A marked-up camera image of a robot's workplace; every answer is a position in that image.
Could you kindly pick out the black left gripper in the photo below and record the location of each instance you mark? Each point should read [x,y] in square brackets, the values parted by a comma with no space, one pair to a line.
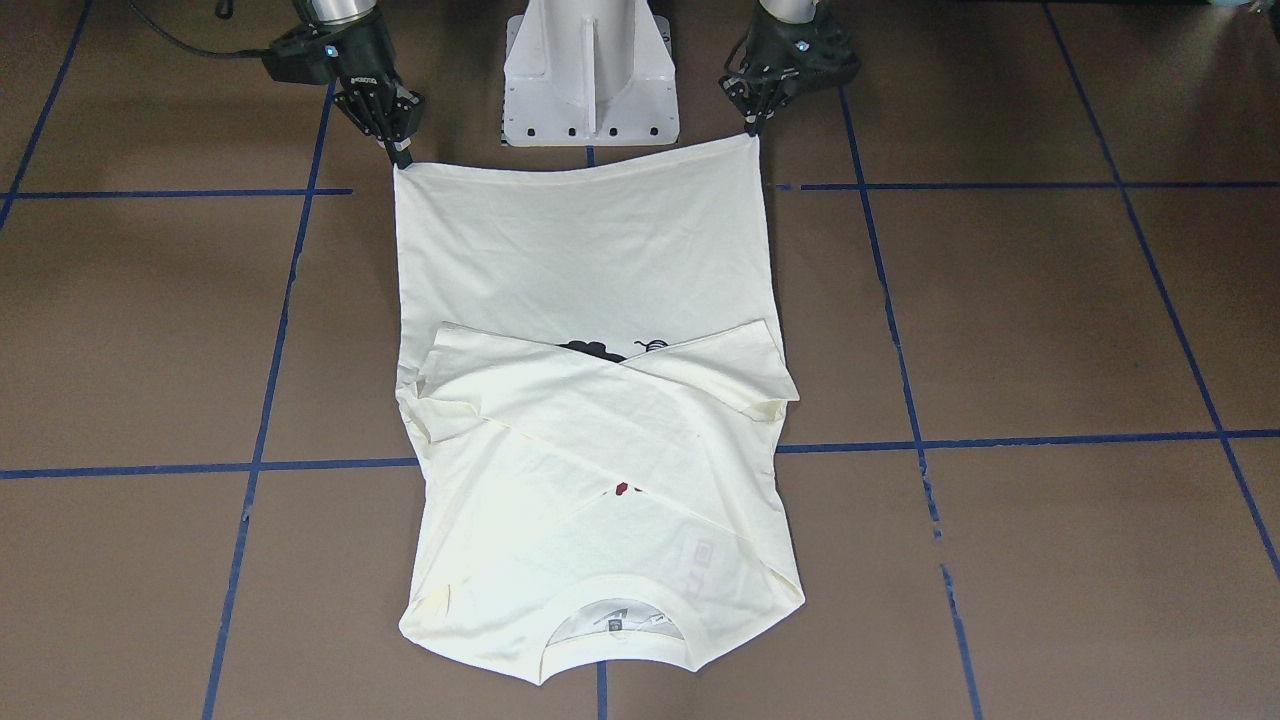
[752,101]

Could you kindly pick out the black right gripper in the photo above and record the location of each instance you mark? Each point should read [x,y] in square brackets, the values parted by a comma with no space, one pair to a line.
[367,56]

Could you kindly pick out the cream cat print t-shirt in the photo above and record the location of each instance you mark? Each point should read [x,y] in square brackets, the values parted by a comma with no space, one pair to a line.
[593,377]

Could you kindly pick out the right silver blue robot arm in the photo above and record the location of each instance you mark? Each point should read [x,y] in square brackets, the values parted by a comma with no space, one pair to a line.
[330,13]

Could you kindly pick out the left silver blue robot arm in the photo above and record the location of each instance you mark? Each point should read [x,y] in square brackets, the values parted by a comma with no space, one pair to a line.
[790,8]

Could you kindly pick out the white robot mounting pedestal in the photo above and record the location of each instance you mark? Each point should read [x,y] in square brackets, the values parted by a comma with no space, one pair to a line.
[589,73]

